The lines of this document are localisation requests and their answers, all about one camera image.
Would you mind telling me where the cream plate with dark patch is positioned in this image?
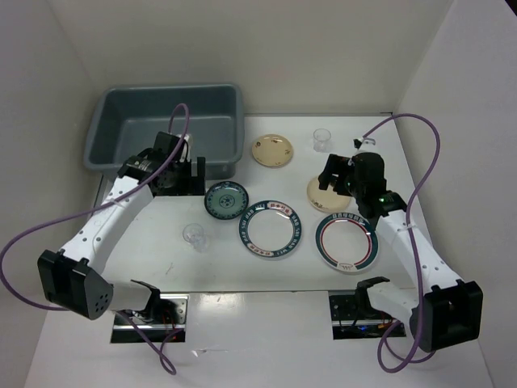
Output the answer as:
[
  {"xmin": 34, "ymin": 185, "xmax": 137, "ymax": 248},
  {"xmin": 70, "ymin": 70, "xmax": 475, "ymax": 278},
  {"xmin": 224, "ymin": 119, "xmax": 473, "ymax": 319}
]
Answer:
[{"xmin": 306, "ymin": 176, "xmax": 351, "ymax": 213}]

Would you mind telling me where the small teal patterned plate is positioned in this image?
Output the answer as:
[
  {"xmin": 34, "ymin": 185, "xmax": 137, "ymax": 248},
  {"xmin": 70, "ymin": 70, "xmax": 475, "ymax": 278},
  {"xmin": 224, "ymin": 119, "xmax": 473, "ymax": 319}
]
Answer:
[{"xmin": 204, "ymin": 181, "xmax": 250, "ymax": 220}]

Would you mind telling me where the clear cup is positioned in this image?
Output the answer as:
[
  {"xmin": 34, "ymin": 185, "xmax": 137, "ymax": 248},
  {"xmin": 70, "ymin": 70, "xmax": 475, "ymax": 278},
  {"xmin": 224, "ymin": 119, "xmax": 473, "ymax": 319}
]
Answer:
[
  {"xmin": 183, "ymin": 223, "xmax": 208, "ymax": 252},
  {"xmin": 313, "ymin": 129, "xmax": 331, "ymax": 153}
]

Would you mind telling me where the cream plate with calligraphy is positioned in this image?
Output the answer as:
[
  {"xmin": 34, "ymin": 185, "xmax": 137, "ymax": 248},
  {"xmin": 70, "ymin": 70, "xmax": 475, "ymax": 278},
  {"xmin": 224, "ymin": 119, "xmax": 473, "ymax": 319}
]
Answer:
[{"xmin": 251, "ymin": 134, "xmax": 294, "ymax": 168}]

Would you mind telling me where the large teal red rimmed plate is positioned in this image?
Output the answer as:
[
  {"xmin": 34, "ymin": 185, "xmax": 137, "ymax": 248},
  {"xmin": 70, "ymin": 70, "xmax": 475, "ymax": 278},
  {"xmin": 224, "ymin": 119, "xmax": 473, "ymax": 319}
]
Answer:
[{"xmin": 315, "ymin": 212, "xmax": 380, "ymax": 275}]

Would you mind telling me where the large navy rimmed plate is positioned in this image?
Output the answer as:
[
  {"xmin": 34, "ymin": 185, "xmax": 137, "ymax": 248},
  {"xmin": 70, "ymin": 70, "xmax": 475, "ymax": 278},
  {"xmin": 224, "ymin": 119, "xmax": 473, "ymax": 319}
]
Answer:
[{"xmin": 238, "ymin": 200, "xmax": 303, "ymax": 261}]

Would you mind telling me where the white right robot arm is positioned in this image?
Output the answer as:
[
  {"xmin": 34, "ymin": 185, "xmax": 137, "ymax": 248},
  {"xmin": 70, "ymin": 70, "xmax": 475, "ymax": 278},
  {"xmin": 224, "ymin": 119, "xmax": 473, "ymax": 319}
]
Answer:
[{"xmin": 318, "ymin": 152, "xmax": 483, "ymax": 353}]

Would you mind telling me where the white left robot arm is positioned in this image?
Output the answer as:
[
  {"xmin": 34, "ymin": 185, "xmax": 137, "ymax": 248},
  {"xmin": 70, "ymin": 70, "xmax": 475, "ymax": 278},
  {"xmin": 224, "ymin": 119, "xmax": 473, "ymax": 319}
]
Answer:
[{"xmin": 37, "ymin": 132, "xmax": 205, "ymax": 323}]

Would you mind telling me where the grey plastic bin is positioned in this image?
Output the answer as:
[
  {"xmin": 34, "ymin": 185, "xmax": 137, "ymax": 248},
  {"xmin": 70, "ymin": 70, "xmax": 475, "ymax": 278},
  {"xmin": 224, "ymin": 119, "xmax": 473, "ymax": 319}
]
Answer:
[{"xmin": 83, "ymin": 84, "xmax": 245, "ymax": 180}]

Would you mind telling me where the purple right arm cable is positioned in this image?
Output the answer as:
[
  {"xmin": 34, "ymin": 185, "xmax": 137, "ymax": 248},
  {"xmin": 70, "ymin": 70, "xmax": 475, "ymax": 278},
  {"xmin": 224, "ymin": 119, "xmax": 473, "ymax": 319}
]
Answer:
[{"xmin": 361, "ymin": 112, "xmax": 442, "ymax": 373}]

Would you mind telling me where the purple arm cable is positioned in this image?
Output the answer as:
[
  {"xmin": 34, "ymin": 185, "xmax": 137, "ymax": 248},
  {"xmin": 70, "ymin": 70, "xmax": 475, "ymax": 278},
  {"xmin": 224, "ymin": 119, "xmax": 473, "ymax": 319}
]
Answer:
[
  {"xmin": 361, "ymin": 112, "xmax": 442, "ymax": 373},
  {"xmin": 0, "ymin": 103, "xmax": 191, "ymax": 375}
]

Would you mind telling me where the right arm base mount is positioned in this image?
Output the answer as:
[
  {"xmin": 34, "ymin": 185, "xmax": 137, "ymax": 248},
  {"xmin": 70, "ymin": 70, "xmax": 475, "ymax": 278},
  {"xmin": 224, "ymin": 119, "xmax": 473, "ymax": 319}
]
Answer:
[{"xmin": 328, "ymin": 290, "xmax": 394, "ymax": 340}]

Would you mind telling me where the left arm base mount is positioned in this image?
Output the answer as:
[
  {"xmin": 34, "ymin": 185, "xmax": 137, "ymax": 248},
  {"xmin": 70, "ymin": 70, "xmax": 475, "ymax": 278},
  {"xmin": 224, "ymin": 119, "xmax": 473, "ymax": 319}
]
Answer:
[{"xmin": 110, "ymin": 293, "xmax": 189, "ymax": 344}]

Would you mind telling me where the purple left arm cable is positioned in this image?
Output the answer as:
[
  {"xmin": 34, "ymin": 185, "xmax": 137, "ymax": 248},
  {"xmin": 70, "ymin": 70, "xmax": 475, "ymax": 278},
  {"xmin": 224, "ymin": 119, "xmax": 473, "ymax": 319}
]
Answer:
[{"xmin": 0, "ymin": 103, "xmax": 191, "ymax": 375}]

